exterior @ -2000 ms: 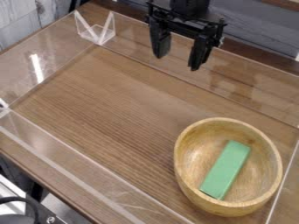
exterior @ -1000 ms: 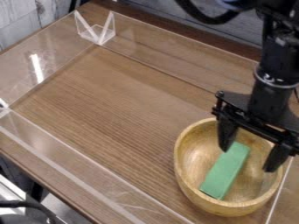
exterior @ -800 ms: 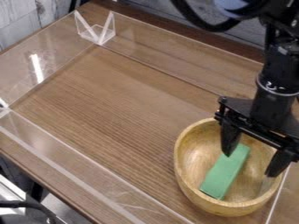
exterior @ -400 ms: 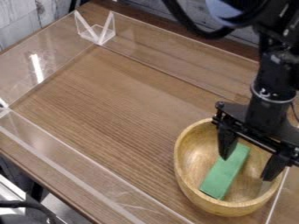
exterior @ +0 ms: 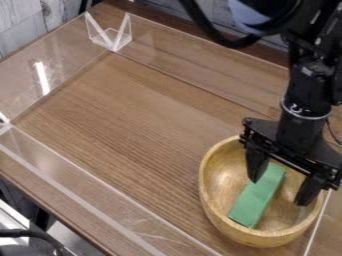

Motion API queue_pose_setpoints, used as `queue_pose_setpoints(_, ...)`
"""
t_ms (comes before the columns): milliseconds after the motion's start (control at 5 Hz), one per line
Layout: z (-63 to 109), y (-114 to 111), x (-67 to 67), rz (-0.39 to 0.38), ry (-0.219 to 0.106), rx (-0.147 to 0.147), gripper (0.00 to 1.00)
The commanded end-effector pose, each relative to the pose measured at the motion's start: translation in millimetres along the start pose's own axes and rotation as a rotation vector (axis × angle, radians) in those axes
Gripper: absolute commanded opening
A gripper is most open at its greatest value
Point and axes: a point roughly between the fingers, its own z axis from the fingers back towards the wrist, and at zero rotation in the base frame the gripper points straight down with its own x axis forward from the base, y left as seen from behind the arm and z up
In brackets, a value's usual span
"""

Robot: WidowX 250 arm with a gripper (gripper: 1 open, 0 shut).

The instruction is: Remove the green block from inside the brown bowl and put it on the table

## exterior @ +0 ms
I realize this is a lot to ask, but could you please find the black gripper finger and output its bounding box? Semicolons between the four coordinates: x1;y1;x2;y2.
245;145;268;183
293;175;326;207

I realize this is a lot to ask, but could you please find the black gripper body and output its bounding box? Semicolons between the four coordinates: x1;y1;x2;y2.
239;111;342;190

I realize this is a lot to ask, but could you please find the green rectangular block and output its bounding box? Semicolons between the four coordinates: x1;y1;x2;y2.
227;163;285;228

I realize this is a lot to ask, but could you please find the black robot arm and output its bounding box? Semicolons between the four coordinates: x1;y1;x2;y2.
229;0;342;206

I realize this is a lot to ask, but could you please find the brown wooden bowl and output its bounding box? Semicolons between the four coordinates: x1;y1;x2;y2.
199;136;323;248

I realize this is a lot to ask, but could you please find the clear acrylic tray wall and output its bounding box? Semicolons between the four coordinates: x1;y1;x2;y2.
0;4;342;256

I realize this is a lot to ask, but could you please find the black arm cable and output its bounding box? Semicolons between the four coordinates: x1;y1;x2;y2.
177;0;304;49

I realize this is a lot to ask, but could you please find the clear acrylic corner bracket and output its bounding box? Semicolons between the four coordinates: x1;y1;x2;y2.
84;12;132;52

